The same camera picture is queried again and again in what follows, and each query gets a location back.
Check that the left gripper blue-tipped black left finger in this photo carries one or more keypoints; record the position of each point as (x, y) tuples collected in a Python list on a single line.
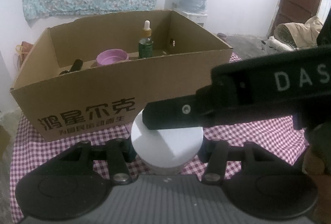
[(119, 153)]

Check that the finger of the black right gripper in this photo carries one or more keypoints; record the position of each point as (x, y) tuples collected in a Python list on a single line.
[(173, 113)]

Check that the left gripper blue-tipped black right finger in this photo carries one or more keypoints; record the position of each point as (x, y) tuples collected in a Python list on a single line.
[(214, 154)]

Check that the white round jar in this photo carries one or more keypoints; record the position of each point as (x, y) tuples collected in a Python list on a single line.
[(165, 151)]

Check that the green dropper bottle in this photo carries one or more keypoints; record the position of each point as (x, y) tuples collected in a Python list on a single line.
[(146, 42)]

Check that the white shoe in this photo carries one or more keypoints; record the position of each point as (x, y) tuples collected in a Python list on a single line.
[(272, 46)]

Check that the beige jacket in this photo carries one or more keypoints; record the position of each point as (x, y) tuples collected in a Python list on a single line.
[(299, 35)]

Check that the brown cardboard box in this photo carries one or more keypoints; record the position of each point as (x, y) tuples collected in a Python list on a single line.
[(99, 97)]

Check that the pink checkered table cloth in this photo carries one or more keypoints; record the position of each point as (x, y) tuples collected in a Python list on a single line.
[(30, 150)]

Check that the white water dispenser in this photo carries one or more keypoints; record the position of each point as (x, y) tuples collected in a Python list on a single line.
[(199, 18)]

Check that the purple plastic bowl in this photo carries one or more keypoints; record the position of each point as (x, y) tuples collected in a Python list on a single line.
[(111, 56)]

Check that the black brush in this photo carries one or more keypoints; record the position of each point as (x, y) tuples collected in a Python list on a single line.
[(77, 66)]

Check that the red plastic bag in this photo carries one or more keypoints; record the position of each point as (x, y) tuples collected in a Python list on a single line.
[(22, 51)]

